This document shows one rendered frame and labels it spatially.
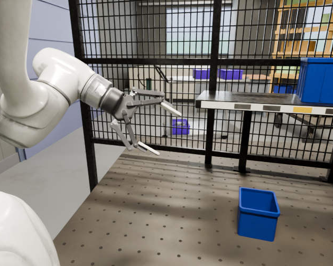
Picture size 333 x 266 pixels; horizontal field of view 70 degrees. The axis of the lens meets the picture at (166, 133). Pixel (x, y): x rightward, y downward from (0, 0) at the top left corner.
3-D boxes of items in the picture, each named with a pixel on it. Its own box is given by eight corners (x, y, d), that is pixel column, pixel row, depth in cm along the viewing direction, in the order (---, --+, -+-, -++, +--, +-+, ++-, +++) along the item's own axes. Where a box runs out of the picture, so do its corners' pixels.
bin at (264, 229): (275, 243, 62) (280, 214, 60) (236, 235, 65) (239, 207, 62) (270, 217, 72) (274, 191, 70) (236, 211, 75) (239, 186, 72)
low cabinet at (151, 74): (145, 91, 802) (144, 65, 776) (212, 92, 775) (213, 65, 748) (130, 101, 629) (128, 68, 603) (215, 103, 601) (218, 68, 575)
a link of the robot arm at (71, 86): (97, 84, 76) (73, 115, 69) (52, 57, 74) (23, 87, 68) (100, 63, 66) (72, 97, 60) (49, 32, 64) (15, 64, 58)
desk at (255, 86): (267, 117, 462) (272, 77, 438) (193, 115, 482) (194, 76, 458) (258, 109, 531) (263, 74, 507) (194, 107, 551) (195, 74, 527)
